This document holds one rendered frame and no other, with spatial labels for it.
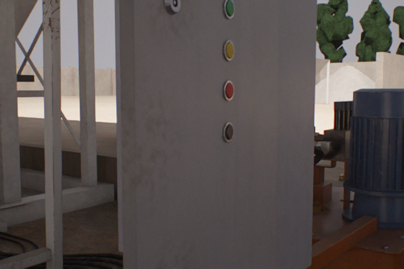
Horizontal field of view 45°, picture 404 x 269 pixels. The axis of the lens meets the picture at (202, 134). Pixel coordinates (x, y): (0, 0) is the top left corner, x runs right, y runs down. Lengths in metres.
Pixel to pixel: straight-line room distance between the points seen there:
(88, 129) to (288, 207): 3.54
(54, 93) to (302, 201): 1.59
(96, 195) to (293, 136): 3.56
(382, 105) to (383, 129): 0.07
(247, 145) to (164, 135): 0.23
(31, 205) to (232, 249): 3.38
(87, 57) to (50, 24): 2.03
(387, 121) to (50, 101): 1.52
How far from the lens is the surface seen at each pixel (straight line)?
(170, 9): 0.58
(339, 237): 1.34
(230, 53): 0.70
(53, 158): 2.43
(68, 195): 4.25
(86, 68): 4.39
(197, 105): 0.63
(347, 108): 1.80
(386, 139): 1.58
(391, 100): 1.57
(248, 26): 0.77
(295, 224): 1.03
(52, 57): 2.38
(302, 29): 1.01
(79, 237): 3.58
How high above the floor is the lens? 1.04
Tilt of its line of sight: 5 degrees down
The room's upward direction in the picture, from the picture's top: straight up
